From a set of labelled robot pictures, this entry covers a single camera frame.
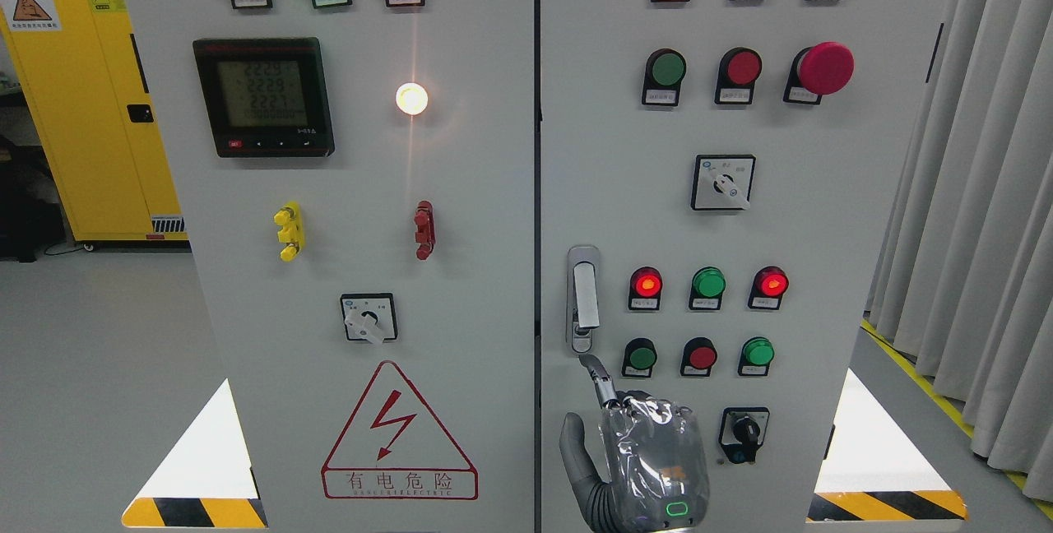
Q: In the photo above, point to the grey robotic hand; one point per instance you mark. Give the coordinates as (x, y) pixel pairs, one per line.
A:
(654, 452)

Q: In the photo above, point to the silver door handle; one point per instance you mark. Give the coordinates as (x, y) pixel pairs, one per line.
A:
(582, 310)

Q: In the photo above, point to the right cabinet door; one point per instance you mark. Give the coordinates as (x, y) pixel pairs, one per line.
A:
(618, 175)

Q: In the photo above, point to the cabinet door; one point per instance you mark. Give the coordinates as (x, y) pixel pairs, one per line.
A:
(618, 175)
(465, 315)

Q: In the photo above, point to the left cabinet door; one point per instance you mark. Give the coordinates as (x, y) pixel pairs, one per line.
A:
(465, 315)

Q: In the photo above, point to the green push button lower left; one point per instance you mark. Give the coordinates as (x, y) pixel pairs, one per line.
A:
(639, 358)

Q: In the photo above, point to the green push button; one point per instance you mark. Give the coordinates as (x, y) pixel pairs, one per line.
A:
(663, 74)
(639, 358)
(756, 357)

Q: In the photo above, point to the red push button lower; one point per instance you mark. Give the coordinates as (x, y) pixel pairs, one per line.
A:
(698, 357)

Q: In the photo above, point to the red push button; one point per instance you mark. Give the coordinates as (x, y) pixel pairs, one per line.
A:
(739, 70)
(698, 357)

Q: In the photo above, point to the green push button lower right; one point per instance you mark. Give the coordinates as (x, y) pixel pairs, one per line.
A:
(756, 357)

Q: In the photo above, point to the red lit light middle left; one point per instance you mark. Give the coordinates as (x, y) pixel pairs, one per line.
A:
(645, 287)

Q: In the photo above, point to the red lit light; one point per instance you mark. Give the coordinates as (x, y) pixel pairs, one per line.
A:
(768, 287)
(645, 287)

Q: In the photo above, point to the green light middle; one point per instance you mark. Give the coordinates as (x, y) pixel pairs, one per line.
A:
(707, 288)

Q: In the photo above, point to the red lit light middle right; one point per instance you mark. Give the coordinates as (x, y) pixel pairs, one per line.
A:
(768, 287)

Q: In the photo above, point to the red electric hazard sign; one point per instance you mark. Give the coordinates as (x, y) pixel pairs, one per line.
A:
(394, 446)

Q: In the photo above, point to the red terminal connector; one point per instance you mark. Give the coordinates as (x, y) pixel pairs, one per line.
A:
(425, 235)

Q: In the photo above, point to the grey curtain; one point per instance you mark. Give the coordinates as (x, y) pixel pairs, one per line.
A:
(964, 284)

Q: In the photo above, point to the green push button upper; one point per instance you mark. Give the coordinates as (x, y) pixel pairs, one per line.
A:
(663, 74)

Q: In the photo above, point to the red push button upper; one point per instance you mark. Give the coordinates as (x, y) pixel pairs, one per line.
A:
(739, 70)

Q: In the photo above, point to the red emergency stop button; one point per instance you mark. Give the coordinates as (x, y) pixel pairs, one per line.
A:
(819, 70)

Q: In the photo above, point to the white lit indicator light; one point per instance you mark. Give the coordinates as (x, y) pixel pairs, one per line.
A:
(412, 98)

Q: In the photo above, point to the yellow terminal connector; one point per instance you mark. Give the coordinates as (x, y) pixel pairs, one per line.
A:
(291, 230)

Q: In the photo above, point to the digital power meter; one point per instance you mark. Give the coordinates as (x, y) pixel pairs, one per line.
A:
(265, 97)

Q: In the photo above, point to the yellow safety cabinet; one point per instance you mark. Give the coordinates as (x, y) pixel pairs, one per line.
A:
(87, 94)

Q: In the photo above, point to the black key selector switch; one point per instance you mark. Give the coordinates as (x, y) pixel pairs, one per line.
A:
(743, 431)

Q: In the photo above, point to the upper right rotary switch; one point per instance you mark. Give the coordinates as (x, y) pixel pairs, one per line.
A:
(722, 182)

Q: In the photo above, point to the left door rotary switch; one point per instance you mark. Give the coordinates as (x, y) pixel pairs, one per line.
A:
(369, 317)

